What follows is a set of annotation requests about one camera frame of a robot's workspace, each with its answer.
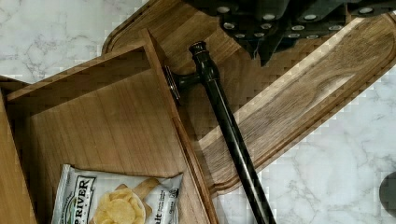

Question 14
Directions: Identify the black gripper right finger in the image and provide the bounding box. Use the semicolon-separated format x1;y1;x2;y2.
258;0;396;67

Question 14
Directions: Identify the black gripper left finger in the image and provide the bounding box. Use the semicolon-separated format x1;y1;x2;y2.
183;0;290;60

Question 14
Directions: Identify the wooden drawer with black handle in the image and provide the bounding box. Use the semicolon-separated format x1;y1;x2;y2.
6;28;277;224

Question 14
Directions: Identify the wooden drawer cabinet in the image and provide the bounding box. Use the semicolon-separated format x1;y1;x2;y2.
0;77;37;224

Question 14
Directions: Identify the wooden cutting board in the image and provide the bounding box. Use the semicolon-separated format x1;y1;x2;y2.
102;0;396;198

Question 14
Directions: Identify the black round lid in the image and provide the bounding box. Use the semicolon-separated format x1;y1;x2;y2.
379;172;396;217

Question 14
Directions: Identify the potato chips bag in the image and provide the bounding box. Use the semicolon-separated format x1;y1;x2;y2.
51;164;183;224

